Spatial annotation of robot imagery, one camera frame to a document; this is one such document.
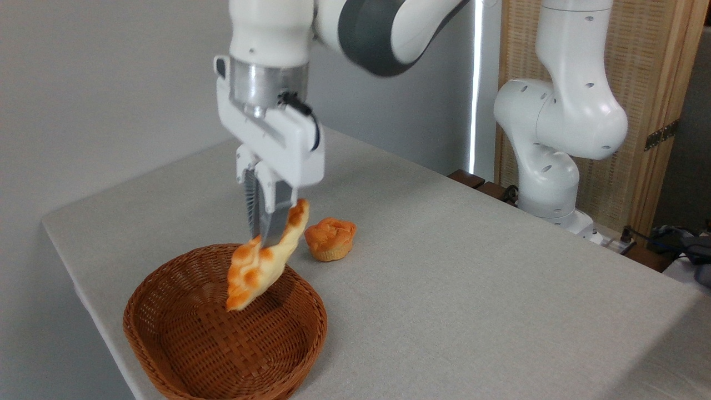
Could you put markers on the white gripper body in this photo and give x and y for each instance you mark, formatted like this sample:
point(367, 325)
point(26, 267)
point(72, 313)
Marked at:
point(283, 144)

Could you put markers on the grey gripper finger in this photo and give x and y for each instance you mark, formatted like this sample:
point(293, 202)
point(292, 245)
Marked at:
point(275, 216)
point(250, 194)

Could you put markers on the long braided bread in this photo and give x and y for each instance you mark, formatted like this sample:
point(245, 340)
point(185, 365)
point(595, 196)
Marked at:
point(261, 272)

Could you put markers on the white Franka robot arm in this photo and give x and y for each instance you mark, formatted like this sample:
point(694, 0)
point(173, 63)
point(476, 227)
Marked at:
point(572, 111)

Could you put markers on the round muffin bread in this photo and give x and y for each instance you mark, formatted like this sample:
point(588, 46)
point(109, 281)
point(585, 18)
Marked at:
point(330, 239)

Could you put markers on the brown wicker basket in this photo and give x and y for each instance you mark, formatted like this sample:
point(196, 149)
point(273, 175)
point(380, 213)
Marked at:
point(183, 333)

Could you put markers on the dark brown wooden block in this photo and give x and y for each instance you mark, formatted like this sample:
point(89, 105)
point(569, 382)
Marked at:
point(491, 190)
point(466, 178)
point(647, 258)

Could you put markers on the grey tablecloth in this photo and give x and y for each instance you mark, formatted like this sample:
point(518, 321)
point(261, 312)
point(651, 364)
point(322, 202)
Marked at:
point(472, 289)

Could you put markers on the black clamp knob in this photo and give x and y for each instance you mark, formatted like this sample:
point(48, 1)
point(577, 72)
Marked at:
point(511, 194)

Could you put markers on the metal screen hinge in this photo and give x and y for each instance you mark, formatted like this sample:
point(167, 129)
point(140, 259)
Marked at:
point(661, 135)

